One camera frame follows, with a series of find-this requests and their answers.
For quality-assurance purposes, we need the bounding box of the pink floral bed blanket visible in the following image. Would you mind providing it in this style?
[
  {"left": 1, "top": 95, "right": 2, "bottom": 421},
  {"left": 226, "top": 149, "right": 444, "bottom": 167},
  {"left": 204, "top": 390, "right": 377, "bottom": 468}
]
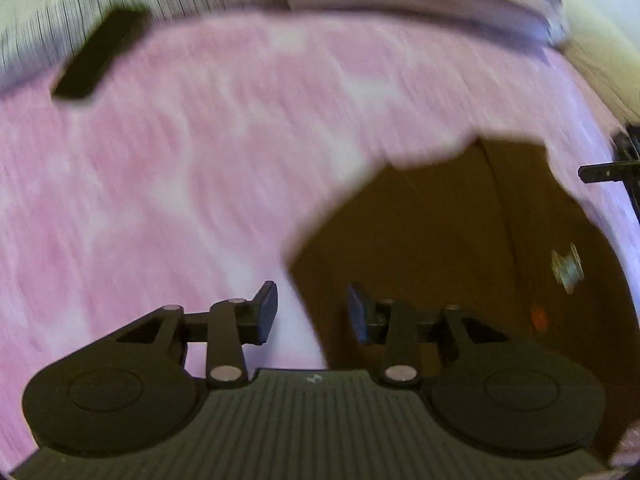
[{"left": 1, "top": 12, "right": 639, "bottom": 470}]

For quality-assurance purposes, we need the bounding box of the black remote control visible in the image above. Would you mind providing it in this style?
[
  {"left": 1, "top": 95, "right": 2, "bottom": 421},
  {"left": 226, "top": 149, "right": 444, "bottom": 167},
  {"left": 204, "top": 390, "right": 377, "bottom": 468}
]
[{"left": 51, "top": 6, "right": 151, "bottom": 101}]

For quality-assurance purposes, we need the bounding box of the brown garment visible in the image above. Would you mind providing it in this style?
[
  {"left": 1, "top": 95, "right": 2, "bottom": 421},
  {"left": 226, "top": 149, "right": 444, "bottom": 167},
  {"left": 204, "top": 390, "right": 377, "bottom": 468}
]
[{"left": 287, "top": 135, "right": 638, "bottom": 461}]

